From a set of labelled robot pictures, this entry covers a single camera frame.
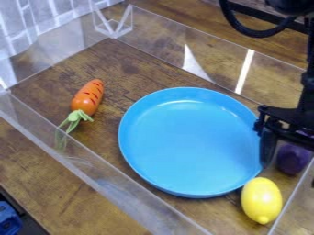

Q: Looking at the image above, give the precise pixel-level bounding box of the blue round tray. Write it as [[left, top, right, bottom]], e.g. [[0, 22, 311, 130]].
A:
[[118, 87, 263, 198]]

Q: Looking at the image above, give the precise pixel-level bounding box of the yellow toy lemon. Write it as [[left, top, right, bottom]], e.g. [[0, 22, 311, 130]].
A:
[[241, 177, 284, 225]]

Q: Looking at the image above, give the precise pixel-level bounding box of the orange toy carrot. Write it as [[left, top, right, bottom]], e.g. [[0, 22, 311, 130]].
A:
[[55, 79, 105, 150]]

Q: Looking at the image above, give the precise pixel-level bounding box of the black cable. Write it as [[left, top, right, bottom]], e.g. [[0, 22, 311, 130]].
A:
[[217, 0, 300, 39]]

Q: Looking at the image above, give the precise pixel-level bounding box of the clear acrylic enclosure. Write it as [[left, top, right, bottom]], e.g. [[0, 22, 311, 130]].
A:
[[0, 0, 314, 235]]

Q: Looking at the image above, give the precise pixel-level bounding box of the purple toy eggplant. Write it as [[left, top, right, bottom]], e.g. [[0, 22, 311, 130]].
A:
[[277, 144, 312, 175]]

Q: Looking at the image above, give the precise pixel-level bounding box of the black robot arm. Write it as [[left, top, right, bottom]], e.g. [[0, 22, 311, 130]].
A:
[[255, 0, 314, 168]]

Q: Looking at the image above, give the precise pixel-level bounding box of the blue plastic object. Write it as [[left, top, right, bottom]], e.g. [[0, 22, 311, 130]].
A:
[[0, 201, 23, 235]]

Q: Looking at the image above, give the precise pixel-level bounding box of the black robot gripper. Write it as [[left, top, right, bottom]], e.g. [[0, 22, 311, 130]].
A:
[[255, 105, 314, 168]]

